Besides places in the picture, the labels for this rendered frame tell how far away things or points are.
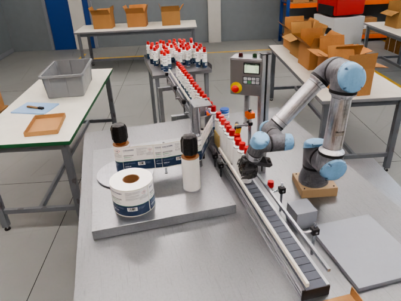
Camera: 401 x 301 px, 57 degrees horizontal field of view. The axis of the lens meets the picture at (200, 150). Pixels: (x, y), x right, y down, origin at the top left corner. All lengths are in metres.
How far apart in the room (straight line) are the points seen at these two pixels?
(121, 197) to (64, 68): 2.67
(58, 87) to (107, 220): 2.12
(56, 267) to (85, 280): 1.37
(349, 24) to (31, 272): 6.26
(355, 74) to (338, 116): 0.19
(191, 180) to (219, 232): 0.31
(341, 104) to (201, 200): 0.77
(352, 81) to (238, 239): 0.81
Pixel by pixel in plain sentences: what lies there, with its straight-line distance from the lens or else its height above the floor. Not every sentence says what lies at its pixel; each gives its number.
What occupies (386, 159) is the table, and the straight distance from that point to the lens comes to 3.95.
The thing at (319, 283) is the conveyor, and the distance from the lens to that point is 1.47.
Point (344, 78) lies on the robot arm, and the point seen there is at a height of 1.47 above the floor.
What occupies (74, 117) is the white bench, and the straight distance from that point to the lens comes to 3.19.
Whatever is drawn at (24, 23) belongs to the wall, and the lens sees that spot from 10.11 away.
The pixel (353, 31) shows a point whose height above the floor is 0.61.
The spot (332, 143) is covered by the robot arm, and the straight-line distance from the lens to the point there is 1.74.
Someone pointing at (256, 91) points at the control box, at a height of 1.32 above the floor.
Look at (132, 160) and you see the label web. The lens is 2.00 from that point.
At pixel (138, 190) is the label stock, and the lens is 1.68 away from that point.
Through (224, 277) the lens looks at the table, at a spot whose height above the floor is 0.83.
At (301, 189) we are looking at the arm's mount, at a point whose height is 0.87.
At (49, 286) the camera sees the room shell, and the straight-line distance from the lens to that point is 2.84.
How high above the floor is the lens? 1.94
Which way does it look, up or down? 28 degrees down
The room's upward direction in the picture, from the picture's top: 3 degrees counter-clockwise
